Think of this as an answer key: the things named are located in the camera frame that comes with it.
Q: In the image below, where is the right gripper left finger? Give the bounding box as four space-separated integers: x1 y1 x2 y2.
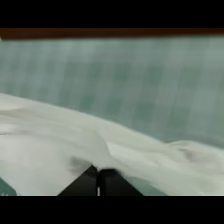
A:
57 164 99 197

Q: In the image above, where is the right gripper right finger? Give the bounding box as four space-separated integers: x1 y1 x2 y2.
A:
98 168 144 197

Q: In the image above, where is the white T-shirt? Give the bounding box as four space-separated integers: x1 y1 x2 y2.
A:
0 93 224 197

